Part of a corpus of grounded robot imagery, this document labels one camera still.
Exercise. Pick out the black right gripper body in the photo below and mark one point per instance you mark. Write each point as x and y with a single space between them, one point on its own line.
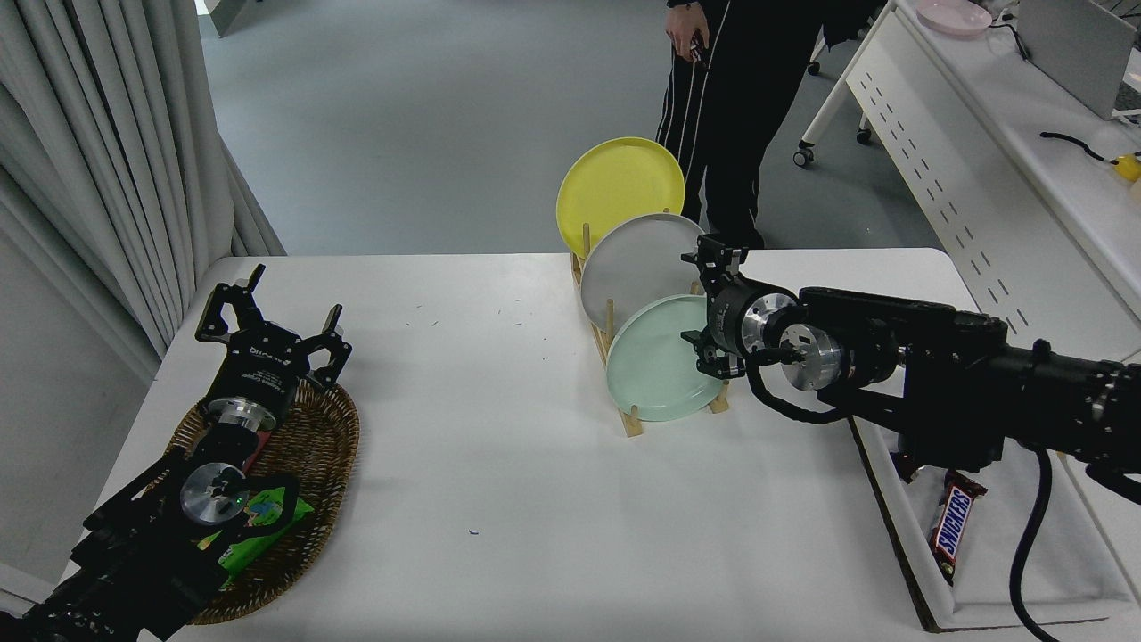
729 316

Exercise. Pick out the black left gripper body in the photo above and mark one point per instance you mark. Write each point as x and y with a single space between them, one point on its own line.
258 374

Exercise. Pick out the mint green plate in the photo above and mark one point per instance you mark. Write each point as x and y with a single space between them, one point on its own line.
655 366

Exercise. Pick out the small black handheld device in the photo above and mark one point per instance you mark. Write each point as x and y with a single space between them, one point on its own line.
700 55

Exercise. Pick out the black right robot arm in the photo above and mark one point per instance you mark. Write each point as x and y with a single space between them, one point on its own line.
954 374

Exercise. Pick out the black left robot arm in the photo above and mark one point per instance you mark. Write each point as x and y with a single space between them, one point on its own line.
134 553

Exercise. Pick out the grey plate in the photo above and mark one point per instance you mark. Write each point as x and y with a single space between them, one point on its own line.
637 263

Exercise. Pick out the wooden plate rack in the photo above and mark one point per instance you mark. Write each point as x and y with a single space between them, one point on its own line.
631 426

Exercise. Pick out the yellow plate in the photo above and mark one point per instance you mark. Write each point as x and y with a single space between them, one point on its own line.
615 183

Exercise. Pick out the pink plate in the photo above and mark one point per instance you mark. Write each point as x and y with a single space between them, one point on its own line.
952 16

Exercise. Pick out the person's right hand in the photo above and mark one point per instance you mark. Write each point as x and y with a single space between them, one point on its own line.
685 27

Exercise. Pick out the red snack packet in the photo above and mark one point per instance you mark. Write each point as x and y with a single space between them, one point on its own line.
258 446

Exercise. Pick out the brown wicker basket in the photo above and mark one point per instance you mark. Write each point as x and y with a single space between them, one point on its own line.
321 446

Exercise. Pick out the green snack packet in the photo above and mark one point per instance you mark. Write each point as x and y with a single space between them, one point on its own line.
263 526

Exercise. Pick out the person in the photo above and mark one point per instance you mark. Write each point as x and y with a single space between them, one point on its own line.
749 98

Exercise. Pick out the grey curtain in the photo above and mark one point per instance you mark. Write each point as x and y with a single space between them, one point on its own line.
98 160

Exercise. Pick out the brown bar with white label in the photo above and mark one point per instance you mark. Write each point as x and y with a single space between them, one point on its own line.
905 465

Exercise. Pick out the brown Snickers bar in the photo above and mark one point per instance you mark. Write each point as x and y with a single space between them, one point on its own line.
956 526

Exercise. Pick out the white perforated desk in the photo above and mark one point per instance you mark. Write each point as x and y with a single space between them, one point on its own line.
1025 178

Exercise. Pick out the white tray with brown rim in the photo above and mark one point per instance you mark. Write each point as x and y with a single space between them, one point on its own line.
989 571

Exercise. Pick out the grey box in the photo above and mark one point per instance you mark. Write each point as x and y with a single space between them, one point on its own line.
1074 49

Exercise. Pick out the yellow object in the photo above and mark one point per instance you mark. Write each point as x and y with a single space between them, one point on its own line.
1128 168

